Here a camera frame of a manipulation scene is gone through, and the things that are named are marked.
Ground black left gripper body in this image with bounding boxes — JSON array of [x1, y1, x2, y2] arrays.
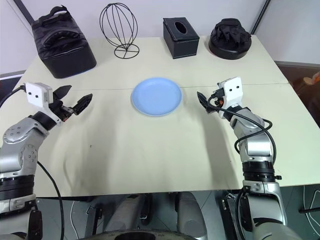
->
[[48, 98, 76, 123]]

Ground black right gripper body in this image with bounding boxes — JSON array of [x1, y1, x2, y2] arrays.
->
[[210, 85, 226, 111]]

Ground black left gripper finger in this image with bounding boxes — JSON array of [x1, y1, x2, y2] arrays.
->
[[53, 84, 73, 101], [72, 93, 94, 116]]

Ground light blue round plate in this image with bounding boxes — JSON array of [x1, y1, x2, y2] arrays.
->
[[130, 77, 184, 118]]

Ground black padded bag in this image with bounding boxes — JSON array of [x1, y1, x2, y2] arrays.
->
[[31, 5, 98, 80]]

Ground black leather tissue box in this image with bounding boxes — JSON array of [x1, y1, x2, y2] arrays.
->
[[162, 16, 201, 60]]

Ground black round hat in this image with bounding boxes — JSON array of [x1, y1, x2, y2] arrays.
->
[[208, 17, 253, 61]]

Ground cream tablecloth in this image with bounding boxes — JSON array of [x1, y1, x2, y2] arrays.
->
[[11, 86, 305, 198]]

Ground dark metal pole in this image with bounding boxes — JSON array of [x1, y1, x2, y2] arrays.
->
[[17, 0, 34, 26], [250, 0, 272, 35]]

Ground silver robot right leg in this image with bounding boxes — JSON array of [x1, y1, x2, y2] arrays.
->
[[174, 191, 209, 235]]

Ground silver robot leg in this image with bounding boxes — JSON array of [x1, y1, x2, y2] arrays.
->
[[103, 193, 153, 235], [174, 191, 209, 235]]

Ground silver robot left leg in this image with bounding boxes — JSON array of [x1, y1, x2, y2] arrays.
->
[[103, 193, 153, 235]]

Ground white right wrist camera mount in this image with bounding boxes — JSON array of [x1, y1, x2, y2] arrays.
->
[[216, 76, 244, 119]]

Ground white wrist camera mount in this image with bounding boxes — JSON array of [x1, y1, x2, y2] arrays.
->
[[24, 81, 63, 125], [216, 76, 244, 119]]

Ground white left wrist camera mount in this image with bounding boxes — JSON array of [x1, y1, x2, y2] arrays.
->
[[24, 81, 63, 125]]

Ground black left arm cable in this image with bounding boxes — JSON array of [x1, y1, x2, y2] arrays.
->
[[0, 84, 27, 109]]

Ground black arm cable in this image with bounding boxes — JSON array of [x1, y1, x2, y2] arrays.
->
[[207, 95, 278, 177], [0, 84, 27, 109]]

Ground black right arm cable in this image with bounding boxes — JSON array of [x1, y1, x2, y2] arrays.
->
[[207, 95, 278, 177]]

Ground black wire head stand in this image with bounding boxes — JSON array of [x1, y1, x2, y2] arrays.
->
[[99, 2, 140, 60]]

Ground thin black hanging cable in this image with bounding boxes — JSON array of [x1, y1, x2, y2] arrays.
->
[[36, 161, 66, 237]]

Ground dark robot waist ring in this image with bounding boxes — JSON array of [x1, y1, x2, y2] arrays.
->
[[84, 224, 210, 240]]

